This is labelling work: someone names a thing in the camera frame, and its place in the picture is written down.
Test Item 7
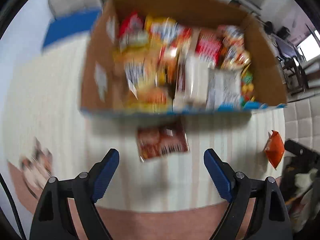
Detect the orange chip bag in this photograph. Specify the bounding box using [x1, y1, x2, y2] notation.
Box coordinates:
[264, 130, 285, 169]

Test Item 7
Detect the yellow egg biscuit bag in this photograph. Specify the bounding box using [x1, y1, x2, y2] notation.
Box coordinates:
[113, 47, 168, 112]

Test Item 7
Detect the striped cat table mat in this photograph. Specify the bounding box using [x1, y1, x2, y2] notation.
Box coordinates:
[2, 37, 286, 240]

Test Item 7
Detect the brown cookie packet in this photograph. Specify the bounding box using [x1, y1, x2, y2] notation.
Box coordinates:
[136, 119, 189, 162]

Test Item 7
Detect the green fruit candy bag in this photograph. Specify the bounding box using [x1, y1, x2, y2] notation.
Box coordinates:
[241, 65, 255, 107]

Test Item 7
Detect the grey printed snack bag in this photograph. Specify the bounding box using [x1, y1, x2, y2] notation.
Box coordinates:
[206, 69, 241, 109]

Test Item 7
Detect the white cracker packet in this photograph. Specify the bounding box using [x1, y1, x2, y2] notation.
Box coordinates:
[173, 54, 210, 112]

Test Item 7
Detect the orange panda snack packet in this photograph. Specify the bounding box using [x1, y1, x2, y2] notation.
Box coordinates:
[217, 25, 251, 70]

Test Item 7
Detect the red white snack packet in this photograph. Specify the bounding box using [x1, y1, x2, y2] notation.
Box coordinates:
[195, 29, 222, 68]

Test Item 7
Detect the blue foam mat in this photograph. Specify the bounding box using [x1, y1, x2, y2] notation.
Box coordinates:
[42, 8, 101, 49]

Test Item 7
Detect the cardboard box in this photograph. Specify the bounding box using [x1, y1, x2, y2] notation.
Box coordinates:
[80, 0, 287, 115]

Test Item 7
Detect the Korean cheese ramen bag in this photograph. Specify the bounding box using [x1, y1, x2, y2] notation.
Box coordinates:
[144, 16, 193, 86]

